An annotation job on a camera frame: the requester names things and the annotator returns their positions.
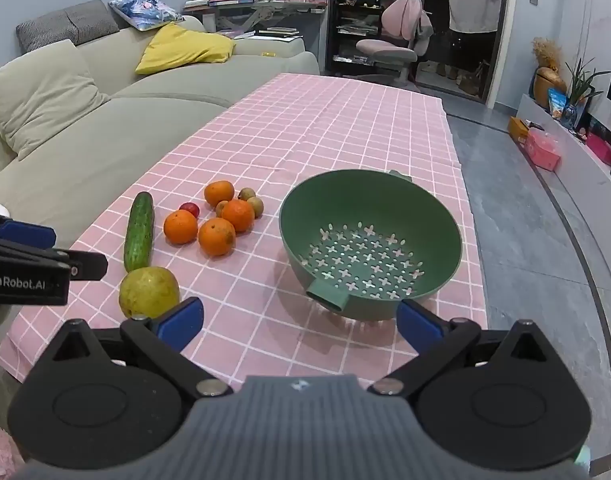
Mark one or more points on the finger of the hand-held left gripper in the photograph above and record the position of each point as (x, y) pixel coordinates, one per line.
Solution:
(25, 235)
(85, 266)

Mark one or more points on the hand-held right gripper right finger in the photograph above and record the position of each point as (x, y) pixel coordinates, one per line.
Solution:
(418, 325)

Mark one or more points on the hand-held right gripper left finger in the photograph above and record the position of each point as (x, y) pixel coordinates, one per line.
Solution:
(178, 325)

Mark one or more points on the yellow-green pear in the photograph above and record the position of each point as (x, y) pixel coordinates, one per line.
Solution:
(148, 290)

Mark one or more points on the green cucumber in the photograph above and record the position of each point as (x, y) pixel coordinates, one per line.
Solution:
(138, 232)

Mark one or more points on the orange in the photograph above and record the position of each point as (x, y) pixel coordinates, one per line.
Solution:
(217, 236)
(238, 215)
(180, 226)
(219, 193)

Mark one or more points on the red cherry tomato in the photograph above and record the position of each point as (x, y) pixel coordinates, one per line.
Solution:
(189, 208)

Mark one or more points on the small brown kiwi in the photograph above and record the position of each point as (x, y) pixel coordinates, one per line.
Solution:
(246, 193)
(221, 206)

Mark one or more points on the green colander bowl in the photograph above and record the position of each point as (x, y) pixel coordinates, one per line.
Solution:
(385, 200)

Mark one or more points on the small yellow round fruit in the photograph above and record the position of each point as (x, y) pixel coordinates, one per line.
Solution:
(257, 207)

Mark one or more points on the beige sofa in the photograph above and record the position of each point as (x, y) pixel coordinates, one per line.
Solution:
(135, 135)

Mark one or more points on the beige cushion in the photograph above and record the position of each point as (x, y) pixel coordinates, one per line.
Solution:
(35, 95)

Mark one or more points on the pink fluffy slipper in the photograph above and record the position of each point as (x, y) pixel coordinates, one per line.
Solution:
(0, 452)

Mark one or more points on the pink checked tablecloth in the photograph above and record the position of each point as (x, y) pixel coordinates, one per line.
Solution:
(335, 135)

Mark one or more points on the pink storage box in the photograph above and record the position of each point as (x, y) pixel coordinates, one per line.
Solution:
(541, 150)

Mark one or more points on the grey pillow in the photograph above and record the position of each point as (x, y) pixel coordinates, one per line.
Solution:
(60, 22)

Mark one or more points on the grey television bench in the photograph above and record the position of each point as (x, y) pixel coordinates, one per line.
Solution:
(580, 182)

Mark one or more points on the orange box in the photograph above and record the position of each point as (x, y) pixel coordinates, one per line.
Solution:
(518, 130)

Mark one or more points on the yellow pillow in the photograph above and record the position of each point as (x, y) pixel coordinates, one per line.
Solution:
(185, 50)

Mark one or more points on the blue patterned pillow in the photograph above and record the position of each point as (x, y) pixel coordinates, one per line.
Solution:
(145, 12)

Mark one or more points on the magenta box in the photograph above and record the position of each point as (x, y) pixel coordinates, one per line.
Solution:
(600, 147)

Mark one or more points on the blue snack bag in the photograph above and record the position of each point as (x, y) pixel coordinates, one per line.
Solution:
(558, 102)

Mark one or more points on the golden vase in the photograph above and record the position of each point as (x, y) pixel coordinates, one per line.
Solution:
(548, 82)

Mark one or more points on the green potted plant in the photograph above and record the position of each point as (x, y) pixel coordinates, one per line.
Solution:
(583, 90)

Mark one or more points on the dried flower bunch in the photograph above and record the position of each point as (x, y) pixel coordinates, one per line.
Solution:
(545, 50)

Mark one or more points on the pink office chair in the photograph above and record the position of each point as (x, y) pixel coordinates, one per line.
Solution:
(403, 20)

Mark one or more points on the black shelf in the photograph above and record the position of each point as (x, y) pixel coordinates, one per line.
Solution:
(350, 25)

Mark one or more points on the cluttered desk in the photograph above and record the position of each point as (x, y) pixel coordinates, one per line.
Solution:
(265, 7)

